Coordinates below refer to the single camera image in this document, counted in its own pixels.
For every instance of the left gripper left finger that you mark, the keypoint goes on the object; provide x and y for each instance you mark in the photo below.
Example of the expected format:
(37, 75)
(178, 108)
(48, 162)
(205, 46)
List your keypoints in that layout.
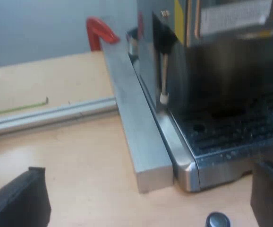
(16, 201)

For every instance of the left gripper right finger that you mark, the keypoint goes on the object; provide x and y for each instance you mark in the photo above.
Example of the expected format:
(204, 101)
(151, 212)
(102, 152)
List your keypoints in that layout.
(270, 191)

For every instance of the tamper with round steel top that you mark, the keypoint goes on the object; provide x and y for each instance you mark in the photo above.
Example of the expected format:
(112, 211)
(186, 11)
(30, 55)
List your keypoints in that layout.
(218, 219)

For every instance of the green hex key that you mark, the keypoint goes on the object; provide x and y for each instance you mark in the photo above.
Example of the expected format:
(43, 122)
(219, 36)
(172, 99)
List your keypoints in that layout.
(20, 107)

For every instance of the steel espresso machine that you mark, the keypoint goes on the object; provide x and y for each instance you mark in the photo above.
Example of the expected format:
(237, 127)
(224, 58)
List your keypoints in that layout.
(216, 94)

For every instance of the metal block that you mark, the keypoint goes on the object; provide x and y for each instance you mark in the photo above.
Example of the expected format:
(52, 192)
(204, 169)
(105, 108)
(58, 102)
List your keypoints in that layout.
(136, 113)

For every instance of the aluminium rail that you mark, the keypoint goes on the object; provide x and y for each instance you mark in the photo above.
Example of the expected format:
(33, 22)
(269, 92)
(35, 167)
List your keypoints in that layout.
(49, 116)

